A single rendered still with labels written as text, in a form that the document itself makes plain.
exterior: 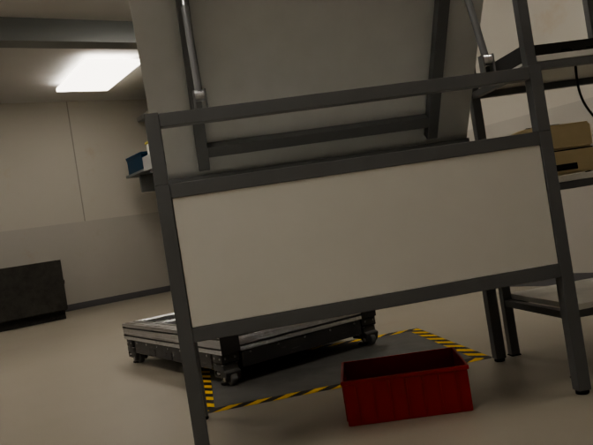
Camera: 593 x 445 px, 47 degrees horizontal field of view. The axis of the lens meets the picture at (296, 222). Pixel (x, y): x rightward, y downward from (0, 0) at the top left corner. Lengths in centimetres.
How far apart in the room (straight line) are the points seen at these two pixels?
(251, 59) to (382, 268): 85
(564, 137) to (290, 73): 98
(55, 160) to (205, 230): 739
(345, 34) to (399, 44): 20
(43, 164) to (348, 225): 747
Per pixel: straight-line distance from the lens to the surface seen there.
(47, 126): 929
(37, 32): 626
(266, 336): 303
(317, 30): 236
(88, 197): 927
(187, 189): 190
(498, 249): 210
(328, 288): 194
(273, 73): 238
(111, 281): 927
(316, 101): 197
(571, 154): 259
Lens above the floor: 64
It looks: level
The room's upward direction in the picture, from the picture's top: 9 degrees counter-clockwise
